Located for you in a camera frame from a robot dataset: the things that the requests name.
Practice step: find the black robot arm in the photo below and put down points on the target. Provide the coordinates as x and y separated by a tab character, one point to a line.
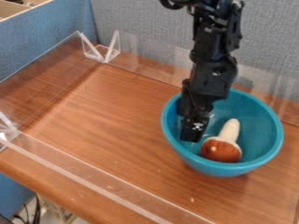
217	36

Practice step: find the wooden shelf box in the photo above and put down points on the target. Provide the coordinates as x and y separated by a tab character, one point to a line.
12	8

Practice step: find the clear acrylic front barrier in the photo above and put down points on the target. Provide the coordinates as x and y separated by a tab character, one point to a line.
130	196

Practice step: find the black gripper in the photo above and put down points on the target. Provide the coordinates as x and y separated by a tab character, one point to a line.
207	86

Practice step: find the brown toy mushroom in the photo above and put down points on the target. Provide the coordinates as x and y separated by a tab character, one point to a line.
221	148

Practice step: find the clear acrylic barrier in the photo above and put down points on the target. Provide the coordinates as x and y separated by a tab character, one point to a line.
32	91
166	62
130	196

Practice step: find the clear acrylic left barrier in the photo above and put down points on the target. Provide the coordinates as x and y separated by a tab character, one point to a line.
32	91

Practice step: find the clear acrylic corner bracket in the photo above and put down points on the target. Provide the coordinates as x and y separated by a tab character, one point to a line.
101	53

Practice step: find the blue plastic bowl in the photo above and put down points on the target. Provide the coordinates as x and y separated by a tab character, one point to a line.
261	135

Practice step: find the clear acrylic back barrier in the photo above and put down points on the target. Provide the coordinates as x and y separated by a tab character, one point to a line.
166	62

